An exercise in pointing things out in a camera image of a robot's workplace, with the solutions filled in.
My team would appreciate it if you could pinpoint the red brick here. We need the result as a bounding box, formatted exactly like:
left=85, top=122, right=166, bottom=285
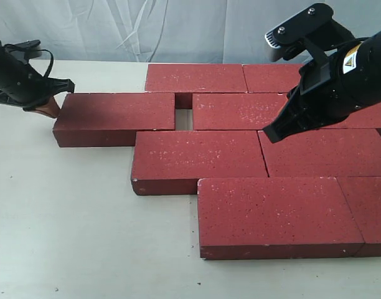
left=243, top=64, right=303, bottom=93
left=197, top=177, right=365, bottom=260
left=337, top=177, right=381, bottom=257
left=258, top=129, right=381, bottom=177
left=144, top=64, right=248, bottom=109

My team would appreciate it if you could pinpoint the red brick second row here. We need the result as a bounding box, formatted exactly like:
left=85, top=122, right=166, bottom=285
left=192, top=93, right=287, bottom=130
left=325, top=103, right=381, bottom=136

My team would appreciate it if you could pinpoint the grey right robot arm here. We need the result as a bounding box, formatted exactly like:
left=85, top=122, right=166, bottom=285
left=263, top=31, right=381, bottom=143

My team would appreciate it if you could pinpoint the red brick middle right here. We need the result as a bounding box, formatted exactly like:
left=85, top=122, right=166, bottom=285
left=258, top=129, right=381, bottom=177

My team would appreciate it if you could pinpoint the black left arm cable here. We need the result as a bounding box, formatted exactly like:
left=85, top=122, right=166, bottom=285
left=0, top=46, right=54, bottom=108

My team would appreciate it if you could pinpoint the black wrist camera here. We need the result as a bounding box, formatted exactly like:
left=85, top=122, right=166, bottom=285
left=3, top=40, right=42, bottom=63
left=264, top=2, right=355, bottom=62

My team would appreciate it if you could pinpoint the red brick front left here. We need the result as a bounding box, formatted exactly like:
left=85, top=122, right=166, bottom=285
left=197, top=177, right=365, bottom=260

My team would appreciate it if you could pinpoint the red brick back right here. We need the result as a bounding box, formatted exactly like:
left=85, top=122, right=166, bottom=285
left=243, top=64, right=303, bottom=93

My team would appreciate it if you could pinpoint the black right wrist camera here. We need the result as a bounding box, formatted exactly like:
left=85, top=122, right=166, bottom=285
left=264, top=2, right=355, bottom=62

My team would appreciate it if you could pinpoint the red brick front right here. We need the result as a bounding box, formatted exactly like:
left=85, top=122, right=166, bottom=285
left=337, top=177, right=381, bottom=257

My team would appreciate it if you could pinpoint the white backdrop curtain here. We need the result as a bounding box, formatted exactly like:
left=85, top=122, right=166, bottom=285
left=0, top=0, right=381, bottom=67

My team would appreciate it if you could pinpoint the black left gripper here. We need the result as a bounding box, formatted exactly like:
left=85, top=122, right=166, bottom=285
left=0, top=41, right=75, bottom=118

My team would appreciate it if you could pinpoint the red brick placed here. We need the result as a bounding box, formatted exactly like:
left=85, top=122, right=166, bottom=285
left=131, top=130, right=268, bottom=196

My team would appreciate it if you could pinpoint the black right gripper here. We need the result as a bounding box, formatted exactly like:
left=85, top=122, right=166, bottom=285
left=263, top=31, right=381, bottom=143

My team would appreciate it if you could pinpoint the red brick back left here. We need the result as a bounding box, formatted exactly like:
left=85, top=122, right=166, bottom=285
left=144, top=64, right=248, bottom=109

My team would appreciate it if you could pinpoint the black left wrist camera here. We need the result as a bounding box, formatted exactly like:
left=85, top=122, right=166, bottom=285
left=3, top=40, right=42, bottom=63

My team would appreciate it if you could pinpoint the red brick angled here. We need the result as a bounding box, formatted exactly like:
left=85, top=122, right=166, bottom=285
left=53, top=93, right=175, bottom=148

